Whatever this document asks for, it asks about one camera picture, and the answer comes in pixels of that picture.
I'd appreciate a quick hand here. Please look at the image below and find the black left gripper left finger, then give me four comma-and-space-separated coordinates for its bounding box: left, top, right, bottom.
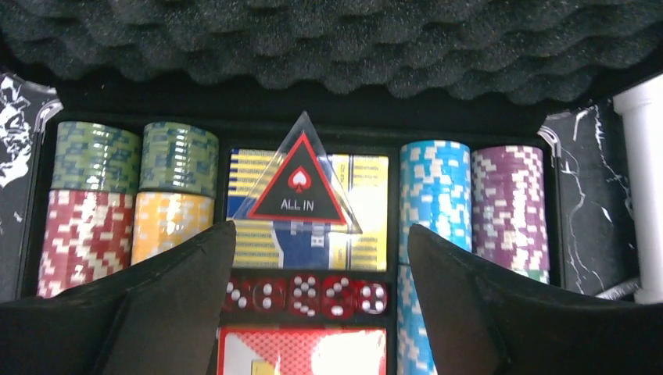
1, 221, 236, 374

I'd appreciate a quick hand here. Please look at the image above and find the black poker set case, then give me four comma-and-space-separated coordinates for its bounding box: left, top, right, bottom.
0, 0, 663, 375

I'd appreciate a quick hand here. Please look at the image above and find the triangular all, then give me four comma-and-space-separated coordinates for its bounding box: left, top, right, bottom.
230, 112, 363, 235

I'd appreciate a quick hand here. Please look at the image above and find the red playing card deck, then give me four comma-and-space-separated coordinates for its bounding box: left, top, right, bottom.
217, 327, 387, 375

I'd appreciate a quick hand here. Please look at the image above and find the light blue poker chip stack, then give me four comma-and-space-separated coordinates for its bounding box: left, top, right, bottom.
396, 140, 471, 374

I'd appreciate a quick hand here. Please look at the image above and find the olive green poker chip stack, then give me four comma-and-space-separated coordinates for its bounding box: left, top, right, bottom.
51, 121, 142, 195
139, 121, 220, 198

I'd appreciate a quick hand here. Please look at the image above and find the yellow poker chip stack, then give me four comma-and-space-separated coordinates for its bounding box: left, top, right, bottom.
131, 192, 214, 264

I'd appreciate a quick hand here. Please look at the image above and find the blue yellow card deck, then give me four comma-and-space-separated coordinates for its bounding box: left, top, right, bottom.
235, 154, 389, 271

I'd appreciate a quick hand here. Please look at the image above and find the purple poker chip stack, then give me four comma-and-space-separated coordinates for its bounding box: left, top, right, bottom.
471, 145, 550, 273

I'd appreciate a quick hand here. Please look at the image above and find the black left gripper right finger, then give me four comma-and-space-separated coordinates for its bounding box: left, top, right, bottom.
408, 224, 662, 374

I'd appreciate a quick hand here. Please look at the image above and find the white PVC pipe frame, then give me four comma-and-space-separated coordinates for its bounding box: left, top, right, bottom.
613, 75, 662, 304

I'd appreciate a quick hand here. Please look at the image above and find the red poker chip stack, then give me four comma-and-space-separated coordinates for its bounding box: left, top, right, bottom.
37, 189, 134, 298

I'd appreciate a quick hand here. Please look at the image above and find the red dice row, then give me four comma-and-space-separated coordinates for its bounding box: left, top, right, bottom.
224, 273, 389, 320

